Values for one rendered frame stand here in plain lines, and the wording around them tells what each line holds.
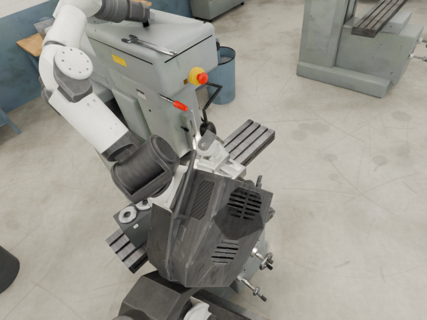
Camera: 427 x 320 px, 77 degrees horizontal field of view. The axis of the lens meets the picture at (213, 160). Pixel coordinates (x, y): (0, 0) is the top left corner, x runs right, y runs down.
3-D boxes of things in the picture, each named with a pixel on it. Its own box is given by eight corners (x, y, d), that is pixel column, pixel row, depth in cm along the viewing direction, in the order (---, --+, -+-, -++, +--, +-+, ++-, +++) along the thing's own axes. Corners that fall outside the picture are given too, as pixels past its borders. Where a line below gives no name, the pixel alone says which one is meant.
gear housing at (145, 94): (206, 83, 112) (202, 61, 105) (161, 113, 102) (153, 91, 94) (157, 63, 130) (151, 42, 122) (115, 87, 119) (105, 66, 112)
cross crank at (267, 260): (277, 262, 160) (279, 254, 151) (265, 277, 155) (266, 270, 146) (256, 246, 169) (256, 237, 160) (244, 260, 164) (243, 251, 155)
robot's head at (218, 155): (220, 171, 90) (227, 146, 91) (210, 166, 80) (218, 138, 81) (203, 166, 92) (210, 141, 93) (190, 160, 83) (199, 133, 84)
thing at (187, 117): (201, 147, 128) (192, 112, 113) (194, 152, 127) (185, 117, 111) (195, 143, 131) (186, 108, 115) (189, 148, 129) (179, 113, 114)
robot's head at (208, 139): (215, 164, 87) (228, 144, 87) (205, 158, 79) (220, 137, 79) (200, 153, 90) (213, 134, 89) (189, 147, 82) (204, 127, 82)
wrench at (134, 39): (180, 53, 76) (179, 49, 75) (169, 58, 74) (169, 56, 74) (131, 36, 89) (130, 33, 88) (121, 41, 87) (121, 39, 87)
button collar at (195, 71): (206, 80, 94) (203, 65, 90) (194, 89, 92) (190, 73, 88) (202, 79, 96) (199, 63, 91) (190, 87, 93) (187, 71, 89)
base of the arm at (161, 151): (188, 183, 66) (185, 156, 75) (150, 152, 59) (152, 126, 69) (144, 213, 71) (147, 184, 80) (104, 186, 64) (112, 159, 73)
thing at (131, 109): (185, 118, 145) (173, 75, 126) (149, 144, 135) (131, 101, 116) (163, 106, 155) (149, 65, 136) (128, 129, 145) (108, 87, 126)
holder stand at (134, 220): (171, 222, 147) (161, 202, 132) (136, 249, 139) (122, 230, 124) (159, 209, 154) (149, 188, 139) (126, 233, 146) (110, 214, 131)
